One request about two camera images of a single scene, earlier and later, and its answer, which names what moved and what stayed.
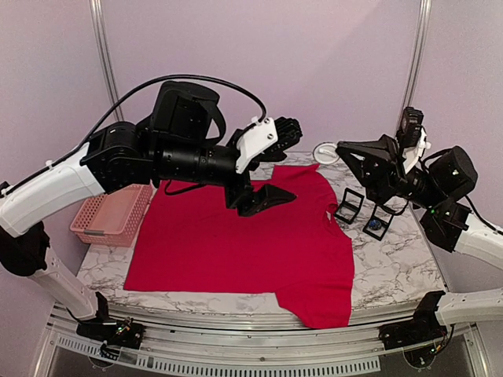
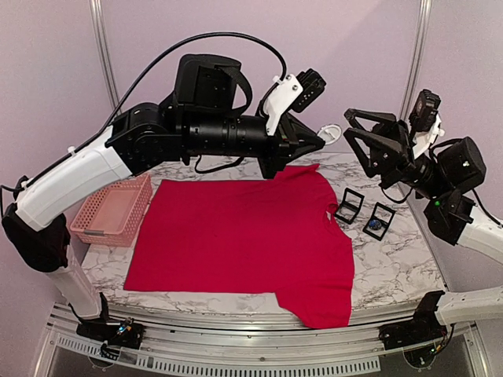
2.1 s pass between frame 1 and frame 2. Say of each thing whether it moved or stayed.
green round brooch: moved
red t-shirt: stayed
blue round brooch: stayed
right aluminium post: stayed
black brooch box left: stayed
